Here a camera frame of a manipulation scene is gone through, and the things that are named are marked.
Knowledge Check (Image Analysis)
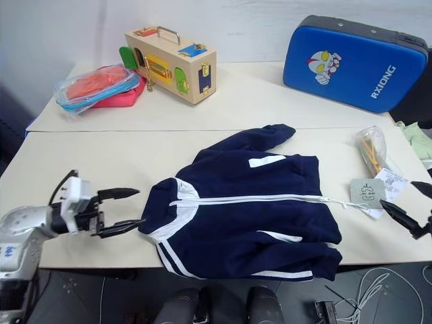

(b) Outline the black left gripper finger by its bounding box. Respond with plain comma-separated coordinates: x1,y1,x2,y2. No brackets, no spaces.
90,219,147,240
97,187,141,204

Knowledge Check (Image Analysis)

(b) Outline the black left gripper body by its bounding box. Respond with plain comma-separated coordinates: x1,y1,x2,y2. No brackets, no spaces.
72,194,105,237

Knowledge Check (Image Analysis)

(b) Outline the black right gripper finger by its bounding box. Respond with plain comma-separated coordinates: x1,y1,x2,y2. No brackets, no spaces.
410,180,432,200
379,198,422,234

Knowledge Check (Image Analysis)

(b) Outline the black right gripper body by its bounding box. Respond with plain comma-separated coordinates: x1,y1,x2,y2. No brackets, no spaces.
410,209,432,241

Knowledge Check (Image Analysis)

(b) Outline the navy jacket with white stripes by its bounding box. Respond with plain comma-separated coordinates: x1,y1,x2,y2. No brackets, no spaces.
137,124,344,281

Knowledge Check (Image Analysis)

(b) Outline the white printed paper label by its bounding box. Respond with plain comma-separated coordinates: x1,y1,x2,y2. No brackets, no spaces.
365,168,405,221

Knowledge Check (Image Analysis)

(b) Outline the grey square hang tag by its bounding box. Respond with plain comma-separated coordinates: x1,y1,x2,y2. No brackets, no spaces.
350,178,384,205

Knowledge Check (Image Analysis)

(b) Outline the light green cloth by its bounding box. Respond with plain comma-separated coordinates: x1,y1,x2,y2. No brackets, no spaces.
394,120,432,171

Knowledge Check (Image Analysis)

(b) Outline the plastic bag of coloured sticks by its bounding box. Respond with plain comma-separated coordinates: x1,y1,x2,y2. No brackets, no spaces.
354,126,404,179

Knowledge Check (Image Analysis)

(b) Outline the pink fabric bag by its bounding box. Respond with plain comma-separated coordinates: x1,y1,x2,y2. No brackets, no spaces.
90,76,147,109

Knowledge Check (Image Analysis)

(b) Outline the dark rounded shape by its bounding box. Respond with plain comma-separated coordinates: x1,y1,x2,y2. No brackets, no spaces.
157,286,200,324
247,286,284,324

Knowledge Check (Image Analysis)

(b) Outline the clear pouch with orange contents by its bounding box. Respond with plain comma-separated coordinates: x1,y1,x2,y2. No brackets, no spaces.
55,63,143,117

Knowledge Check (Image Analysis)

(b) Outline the small black floor box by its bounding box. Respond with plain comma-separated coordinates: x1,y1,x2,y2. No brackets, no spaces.
313,299,340,324

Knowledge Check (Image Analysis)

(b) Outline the wooden latch lock box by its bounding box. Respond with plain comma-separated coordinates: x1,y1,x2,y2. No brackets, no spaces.
119,26,217,107

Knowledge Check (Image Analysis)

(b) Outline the blue Ultraman kick pad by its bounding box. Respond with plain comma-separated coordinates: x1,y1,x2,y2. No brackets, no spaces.
282,15,430,114

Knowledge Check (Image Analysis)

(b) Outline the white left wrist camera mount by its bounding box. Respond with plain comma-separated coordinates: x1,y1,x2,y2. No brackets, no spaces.
59,175,92,234

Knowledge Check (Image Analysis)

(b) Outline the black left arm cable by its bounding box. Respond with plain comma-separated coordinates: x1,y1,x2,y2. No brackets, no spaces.
48,169,79,207

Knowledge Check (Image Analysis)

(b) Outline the white floor cable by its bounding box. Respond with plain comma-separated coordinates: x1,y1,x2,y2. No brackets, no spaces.
323,261,432,324

